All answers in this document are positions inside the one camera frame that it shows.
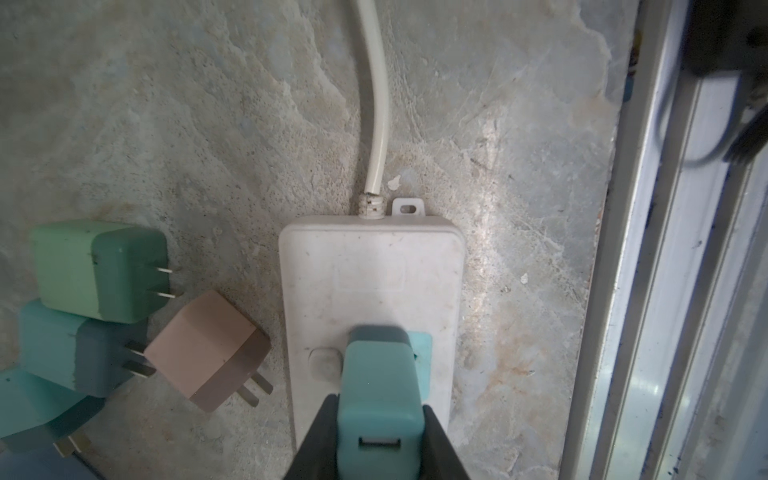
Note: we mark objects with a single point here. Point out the teal plug adapter small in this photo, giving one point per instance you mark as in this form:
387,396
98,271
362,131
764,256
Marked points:
380,421

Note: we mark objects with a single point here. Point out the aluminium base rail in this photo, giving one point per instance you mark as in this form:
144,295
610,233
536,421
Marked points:
680,264

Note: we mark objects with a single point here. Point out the blue square power socket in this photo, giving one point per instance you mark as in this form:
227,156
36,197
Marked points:
44,464

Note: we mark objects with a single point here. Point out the teal plug adapter upper middle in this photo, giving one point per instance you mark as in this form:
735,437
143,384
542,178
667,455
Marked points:
37,413

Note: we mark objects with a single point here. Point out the white long power strip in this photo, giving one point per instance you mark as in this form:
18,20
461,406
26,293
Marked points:
340,272

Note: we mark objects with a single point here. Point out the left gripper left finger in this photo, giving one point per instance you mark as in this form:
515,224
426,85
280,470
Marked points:
316,458

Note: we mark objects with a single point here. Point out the pink plug adapter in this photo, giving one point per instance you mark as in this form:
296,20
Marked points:
209,350

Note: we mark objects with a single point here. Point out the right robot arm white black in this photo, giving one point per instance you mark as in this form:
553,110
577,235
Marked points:
724,37

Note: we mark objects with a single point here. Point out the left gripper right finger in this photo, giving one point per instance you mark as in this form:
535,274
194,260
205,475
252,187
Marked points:
439,460

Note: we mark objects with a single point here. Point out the green plug adapter middle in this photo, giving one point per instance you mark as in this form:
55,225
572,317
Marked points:
107,271

